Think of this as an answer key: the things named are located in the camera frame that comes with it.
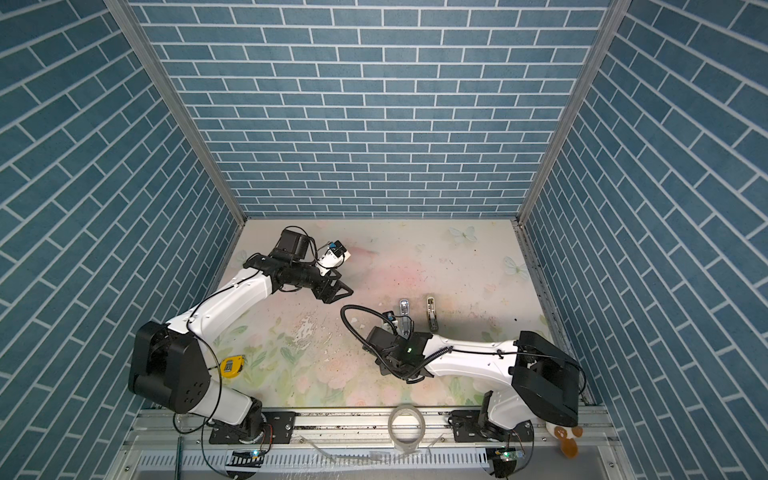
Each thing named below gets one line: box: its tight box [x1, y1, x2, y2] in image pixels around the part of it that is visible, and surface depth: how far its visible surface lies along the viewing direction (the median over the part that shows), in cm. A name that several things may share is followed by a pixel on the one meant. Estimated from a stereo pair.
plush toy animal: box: [545, 421, 583, 459], surface depth 72 cm
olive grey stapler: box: [426, 296, 439, 331], surface depth 93 cm
